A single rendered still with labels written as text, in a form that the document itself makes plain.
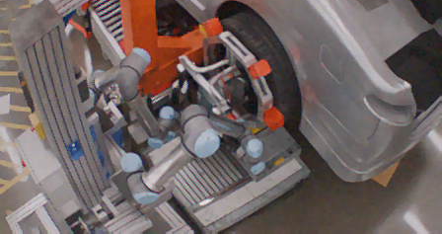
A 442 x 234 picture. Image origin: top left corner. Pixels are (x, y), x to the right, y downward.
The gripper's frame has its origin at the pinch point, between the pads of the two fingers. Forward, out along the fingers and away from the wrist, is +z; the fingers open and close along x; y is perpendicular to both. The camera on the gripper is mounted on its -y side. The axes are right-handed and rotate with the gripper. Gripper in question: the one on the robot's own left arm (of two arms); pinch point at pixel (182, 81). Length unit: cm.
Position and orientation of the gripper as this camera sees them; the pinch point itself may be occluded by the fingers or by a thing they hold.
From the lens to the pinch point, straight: 335.1
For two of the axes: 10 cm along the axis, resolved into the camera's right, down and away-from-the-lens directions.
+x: 9.8, 1.4, -1.2
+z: 1.8, -7.9, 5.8
